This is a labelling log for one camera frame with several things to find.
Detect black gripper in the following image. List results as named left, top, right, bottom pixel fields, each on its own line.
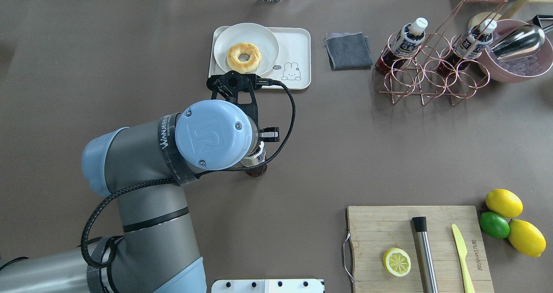
left=255, top=126, right=280, bottom=147

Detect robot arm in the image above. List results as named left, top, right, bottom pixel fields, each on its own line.
left=1, top=99, right=279, bottom=293

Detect cream serving tray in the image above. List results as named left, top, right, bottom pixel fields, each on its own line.
left=208, top=23, right=311, bottom=90

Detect tea bottle in rack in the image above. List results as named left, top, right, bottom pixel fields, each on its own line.
left=437, top=19, right=496, bottom=76
left=375, top=17, right=428, bottom=76

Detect glazed donut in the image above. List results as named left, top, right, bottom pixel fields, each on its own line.
left=226, top=42, right=262, bottom=73

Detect white round plate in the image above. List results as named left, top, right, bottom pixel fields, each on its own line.
left=213, top=23, right=280, bottom=76

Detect grey folded cloth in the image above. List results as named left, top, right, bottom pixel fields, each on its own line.
left=324, top=32, right=373, bottom=70

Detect wooden cutting board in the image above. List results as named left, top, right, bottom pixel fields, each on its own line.
left=347, top=206, right=494, bottom=293

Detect half lemon slice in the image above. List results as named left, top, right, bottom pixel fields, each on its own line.
left=382, top=247, right=411, bottom=277

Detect round wooden coaster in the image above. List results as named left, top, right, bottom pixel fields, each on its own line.
left=467, top=11, right=502, bottom=29

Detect green lime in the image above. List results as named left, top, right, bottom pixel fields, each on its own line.
left=479, top=211, right=510, bottom=239

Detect yellow lemon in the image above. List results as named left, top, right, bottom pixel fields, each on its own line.
left=508, top=219, right=547, bottom=258
left=485, top=188, right=524, bottom=218

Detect yellow plastic knife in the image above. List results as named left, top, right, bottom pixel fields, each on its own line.
left=451, top=224, right=476, bottom=293

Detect pink ice bowl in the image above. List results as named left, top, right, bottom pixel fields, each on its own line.
left=477, top=19, right=552, bottom=83

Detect metal ice scoop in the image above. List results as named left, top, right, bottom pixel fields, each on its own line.
left=490, top=25, right=545, bottom=63

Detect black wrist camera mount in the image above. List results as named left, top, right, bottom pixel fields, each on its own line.
left=206, top=70, right=261, bottom=126

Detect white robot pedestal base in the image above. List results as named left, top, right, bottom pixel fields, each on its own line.
left=211, top=278, right=325, bottom=293

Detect copper wire bottle rack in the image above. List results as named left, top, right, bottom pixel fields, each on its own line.
left=375, top=0, right=509, bottom=106

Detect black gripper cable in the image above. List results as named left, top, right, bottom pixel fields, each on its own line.
left=81, top=79, right=296, bottom=270

